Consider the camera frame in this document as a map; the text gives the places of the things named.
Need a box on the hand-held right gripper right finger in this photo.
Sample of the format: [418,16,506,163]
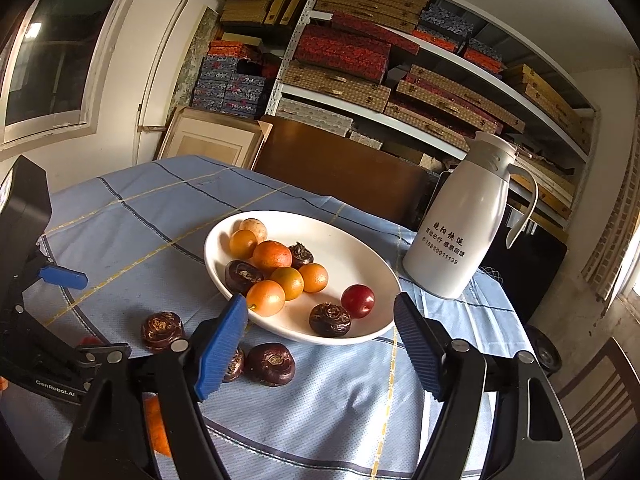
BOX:
[394,292,586,480]

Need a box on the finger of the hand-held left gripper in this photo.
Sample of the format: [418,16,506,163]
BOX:
[38,265,89,290]

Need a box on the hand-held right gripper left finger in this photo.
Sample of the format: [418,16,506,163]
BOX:
[60,294,249,480]

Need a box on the dark brown water chestnut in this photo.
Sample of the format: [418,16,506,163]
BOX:
[222,346,246,384]
[140,311,186,353]
[288,241,315,270]
[308,302,352,338]
[224,260,265,296]
[244,342,296,387]

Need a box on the small orange kumquat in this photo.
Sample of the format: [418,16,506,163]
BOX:
[246,280,287,318]
[229,229,259,258]
[270,266,305,301]
[298,263,330,294]

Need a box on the orange tangerine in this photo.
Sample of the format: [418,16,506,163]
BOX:
[252,240,293,273]
[144,394,173,457]

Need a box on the white oval plate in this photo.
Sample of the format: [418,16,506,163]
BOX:
[204,210,402,346]

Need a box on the beige longan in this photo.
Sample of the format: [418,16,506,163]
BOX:
[239,217,268,242]

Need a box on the blue checked tablecloth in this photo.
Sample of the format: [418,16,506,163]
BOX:
[30,155,556,480]

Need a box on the white thermos jug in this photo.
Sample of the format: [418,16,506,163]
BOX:
[402,131,539,300]

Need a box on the black round object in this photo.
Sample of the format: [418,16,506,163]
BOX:
[524,324,568,376]

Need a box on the sliding glass window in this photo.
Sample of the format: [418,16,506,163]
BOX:
[0,0,151,146]

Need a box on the brown wooden chair back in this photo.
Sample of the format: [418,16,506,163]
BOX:
[250,115,441,231]

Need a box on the dark wooden chair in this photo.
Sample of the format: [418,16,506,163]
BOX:
[555,335,640,480]

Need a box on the white curved strip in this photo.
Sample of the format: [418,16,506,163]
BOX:
[137,0,190,133]

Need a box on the mottled stone slab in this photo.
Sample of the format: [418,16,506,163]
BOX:
[172,6,221,111]

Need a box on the stack of blue patterned boxes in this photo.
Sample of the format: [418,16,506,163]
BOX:
[190,40,281,120]

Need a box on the woven window blind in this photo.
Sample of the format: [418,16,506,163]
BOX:
[581,55,640,303]

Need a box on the stack of gold long boxes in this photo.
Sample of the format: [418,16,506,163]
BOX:
[217,0,308,28]

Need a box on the pile of brocade boxes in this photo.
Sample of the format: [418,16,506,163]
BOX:
[275,0,596,231]

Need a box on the white metal shelf rack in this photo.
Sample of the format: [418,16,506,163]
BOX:
[262,0,601,231]

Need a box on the light wooden picture frame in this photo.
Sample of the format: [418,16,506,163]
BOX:
[157,106,273,170]

